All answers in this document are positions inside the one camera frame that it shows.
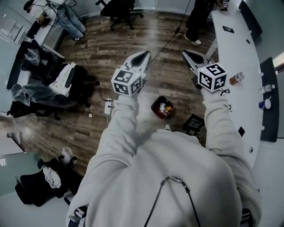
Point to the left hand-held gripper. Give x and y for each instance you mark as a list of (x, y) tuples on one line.
[(125, 82)]

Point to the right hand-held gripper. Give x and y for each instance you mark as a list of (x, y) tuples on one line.
[(210, 77)]

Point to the black waste bin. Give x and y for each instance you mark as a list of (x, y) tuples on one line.
[(163, 108)]

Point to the person's right forearm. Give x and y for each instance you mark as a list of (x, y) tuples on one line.
[(219, 119)]

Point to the person's left forearm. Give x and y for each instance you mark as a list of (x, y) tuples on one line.
[(123, 119)]

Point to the white table leg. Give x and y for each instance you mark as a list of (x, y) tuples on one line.
[(211, 49)]

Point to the amber drink bottle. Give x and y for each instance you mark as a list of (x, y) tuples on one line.
[(236, 78)]

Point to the black smartphone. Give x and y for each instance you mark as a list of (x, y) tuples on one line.
[(241, 131), (228, 29)]

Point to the white power strip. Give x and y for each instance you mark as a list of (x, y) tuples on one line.
[(108, 106)]

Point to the office chair with black jacket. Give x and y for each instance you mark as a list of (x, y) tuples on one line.
[(119, 11)]

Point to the black office chair white cloth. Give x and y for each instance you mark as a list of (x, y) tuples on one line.
[(37, 186), (82, 82)]

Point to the dark desk divider panel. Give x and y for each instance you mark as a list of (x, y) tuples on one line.
[(272, 124), (250, 17)]

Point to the person's white shoe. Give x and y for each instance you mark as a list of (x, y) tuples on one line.
[(167, 126)]

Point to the clear water bottle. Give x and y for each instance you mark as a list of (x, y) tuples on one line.
[(267, 88)]

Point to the blue white paper cup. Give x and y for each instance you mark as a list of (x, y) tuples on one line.
[(265, 104)]

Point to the plastic-covered black office chair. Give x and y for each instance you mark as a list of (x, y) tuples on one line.
[(48, 59), (40, 95)]

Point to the white side desk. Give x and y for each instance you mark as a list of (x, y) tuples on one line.
[(51, 37)]

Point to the person's light hoodie torso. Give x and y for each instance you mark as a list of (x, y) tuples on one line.
[(159, 168)]

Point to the crumpled white plastic bag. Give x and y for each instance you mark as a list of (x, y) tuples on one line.
[(67, 153)]

